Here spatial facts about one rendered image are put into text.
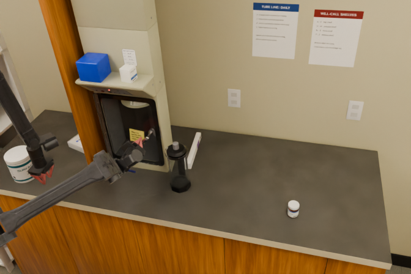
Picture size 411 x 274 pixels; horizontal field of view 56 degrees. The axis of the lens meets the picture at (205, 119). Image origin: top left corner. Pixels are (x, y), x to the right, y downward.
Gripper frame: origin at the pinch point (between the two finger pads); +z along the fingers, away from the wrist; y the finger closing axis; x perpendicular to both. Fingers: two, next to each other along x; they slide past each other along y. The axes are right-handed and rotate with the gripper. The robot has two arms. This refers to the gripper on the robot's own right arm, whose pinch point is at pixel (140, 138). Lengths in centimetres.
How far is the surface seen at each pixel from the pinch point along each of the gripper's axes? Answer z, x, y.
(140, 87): -4.8, -29.4, 18.0
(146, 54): 6.8, -35.1, 25.1
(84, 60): -1.7, -17.1, 42.1
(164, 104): 11.9, -16.1, 2.6
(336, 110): 47, -60, -67
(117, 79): 0.1, -19.9, 26.8
